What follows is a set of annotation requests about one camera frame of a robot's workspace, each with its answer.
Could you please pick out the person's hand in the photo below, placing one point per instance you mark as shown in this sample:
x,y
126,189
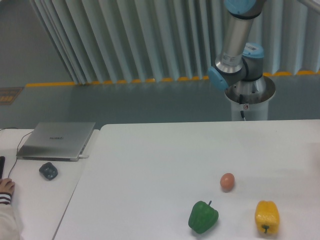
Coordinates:
x,y
7,186

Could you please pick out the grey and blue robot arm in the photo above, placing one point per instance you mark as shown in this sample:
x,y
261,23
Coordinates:
x,y
267,36

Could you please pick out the white sleeved forearm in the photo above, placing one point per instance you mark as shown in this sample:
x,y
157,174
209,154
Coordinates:
x,y
8,226

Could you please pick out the silver laptop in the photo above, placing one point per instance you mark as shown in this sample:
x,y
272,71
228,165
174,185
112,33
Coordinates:
x,y
57,141

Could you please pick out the white usb plug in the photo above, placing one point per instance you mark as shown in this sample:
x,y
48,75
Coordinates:
x,y
83,156

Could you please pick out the green bell pepper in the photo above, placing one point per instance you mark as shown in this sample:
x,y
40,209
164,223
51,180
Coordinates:
x,y
202,217

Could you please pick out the brown egg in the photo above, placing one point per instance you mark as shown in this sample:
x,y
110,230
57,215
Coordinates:
x,y
227,181

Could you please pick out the yellow bell pepper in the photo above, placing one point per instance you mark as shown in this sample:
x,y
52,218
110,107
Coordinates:
x,y
267,217

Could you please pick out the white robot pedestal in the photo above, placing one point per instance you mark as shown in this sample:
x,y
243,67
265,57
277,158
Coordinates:
x,y
249,100

